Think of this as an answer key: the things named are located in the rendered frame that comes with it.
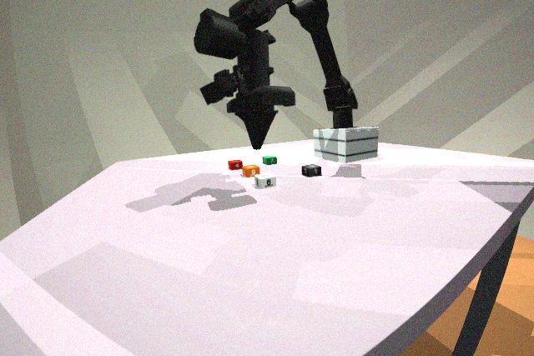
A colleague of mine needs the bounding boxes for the green block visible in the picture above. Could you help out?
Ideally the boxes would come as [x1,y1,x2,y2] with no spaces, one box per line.
[262,155,277,165]

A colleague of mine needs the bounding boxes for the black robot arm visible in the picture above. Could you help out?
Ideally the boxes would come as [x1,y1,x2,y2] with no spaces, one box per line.
[194,0,358,129]

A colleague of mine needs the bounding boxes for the red block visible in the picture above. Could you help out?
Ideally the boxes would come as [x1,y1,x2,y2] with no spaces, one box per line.
[228,159,243,170]

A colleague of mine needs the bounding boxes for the orange block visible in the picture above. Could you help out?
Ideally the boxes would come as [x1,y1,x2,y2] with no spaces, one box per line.
[242,165,260,178]

